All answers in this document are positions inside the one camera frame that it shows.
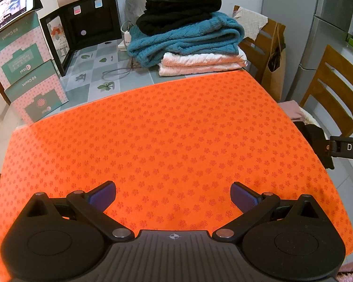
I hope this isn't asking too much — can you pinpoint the clothes basket beside table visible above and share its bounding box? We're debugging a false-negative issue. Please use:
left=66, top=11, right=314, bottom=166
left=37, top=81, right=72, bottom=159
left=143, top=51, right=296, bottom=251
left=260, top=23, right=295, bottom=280
left=278, top=100, right=335, bottom=170

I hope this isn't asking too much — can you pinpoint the teal knitted sweater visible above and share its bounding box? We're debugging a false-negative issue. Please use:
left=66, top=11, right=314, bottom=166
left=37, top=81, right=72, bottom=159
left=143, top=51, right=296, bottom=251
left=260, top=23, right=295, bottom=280
left=127, top=12, right=245, bottom=67

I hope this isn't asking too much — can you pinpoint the orange floral table mat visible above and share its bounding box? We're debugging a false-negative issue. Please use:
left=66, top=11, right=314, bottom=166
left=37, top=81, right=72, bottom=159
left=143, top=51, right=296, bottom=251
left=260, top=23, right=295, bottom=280
left=0, top=71, right=353, bottom=281

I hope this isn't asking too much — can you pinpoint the black cable on table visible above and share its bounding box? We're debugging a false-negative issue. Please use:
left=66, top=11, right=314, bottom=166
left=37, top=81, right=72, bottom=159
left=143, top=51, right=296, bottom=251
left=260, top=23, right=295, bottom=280
left=101, top=55, right=136, bottom=80

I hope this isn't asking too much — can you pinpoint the wooden chair right side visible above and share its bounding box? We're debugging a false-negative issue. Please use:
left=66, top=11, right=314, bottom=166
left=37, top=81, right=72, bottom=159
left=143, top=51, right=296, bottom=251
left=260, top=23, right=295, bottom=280
left=299, top=45, right=353, bottom=137

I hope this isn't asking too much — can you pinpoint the black water dispenser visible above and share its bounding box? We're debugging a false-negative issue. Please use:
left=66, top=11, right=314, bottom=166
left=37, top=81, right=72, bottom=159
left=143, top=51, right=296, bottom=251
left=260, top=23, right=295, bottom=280
left=40, top=0, right=122, bottom=75

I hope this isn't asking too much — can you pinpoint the lower pink green box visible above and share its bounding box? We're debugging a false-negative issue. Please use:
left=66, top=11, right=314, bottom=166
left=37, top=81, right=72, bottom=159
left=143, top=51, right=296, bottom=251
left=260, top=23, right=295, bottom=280
left=5, top=60, right=68, bottom=125

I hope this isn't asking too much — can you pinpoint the upper pink green box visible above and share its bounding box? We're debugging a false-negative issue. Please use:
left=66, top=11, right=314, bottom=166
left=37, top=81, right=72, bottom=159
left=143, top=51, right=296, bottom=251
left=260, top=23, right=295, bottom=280
left=0, top=12, right=51, bottom=89

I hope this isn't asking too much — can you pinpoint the silver refrigerator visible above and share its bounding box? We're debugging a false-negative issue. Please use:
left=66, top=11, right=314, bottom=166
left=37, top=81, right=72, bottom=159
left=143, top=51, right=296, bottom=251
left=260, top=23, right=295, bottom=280
left=287, top=0, right=353, bottom=101

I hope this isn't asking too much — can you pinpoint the pink green box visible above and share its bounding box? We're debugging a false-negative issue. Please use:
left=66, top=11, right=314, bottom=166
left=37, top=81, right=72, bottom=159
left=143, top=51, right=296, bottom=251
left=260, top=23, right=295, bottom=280
left=0, top=12, right=51, bottom=89
left=5, top=60, right=68, bottom=125

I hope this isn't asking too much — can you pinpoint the pink folded towel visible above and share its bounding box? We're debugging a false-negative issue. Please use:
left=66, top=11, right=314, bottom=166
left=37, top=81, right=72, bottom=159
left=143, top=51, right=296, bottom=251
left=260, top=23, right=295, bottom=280
left=159, top=48, right=247, bottom=76

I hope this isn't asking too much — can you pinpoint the brown paper bag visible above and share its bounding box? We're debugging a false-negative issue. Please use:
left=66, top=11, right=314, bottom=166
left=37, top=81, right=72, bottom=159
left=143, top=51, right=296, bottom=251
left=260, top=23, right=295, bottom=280
left=233, top=5, right=286, bottom=102

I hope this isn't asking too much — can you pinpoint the white power strip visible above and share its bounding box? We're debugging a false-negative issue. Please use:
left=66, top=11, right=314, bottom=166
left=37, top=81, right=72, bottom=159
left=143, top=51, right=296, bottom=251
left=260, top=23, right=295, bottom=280
left=118, top=21, right=133, bottom=52

